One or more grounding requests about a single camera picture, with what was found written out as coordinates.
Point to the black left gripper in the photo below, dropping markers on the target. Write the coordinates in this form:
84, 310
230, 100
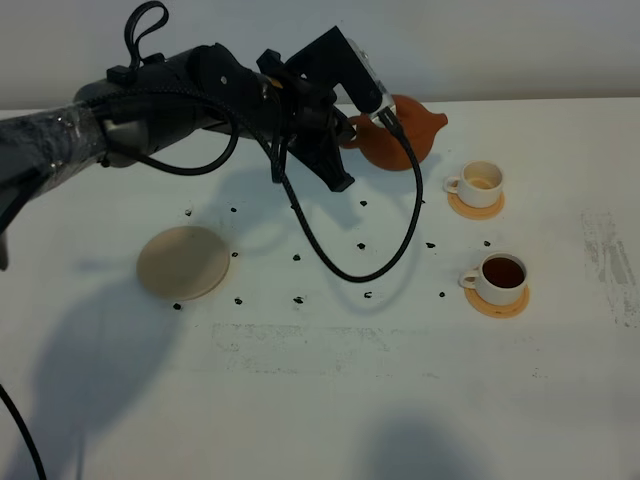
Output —
313, 120

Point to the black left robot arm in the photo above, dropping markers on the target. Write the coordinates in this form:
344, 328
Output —
133, 114

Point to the cream round teapot coaster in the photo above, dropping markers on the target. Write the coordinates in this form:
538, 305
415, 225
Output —
183, 263

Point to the far white teacup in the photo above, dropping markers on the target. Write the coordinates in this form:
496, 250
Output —
479, 184

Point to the white teacup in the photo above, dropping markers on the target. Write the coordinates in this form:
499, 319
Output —
500, 279
479, 184

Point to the far orange round coaster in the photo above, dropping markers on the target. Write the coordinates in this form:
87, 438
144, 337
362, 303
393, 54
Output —
473, 213

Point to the orange round coaster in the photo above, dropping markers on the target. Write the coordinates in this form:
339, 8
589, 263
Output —
473, 213
498, 311

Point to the near white teacup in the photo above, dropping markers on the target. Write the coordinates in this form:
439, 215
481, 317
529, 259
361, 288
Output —
500, 279

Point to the near orange round coaster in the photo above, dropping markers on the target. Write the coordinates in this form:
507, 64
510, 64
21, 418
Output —
498, 311

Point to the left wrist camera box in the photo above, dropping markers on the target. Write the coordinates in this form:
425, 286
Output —
333, 59

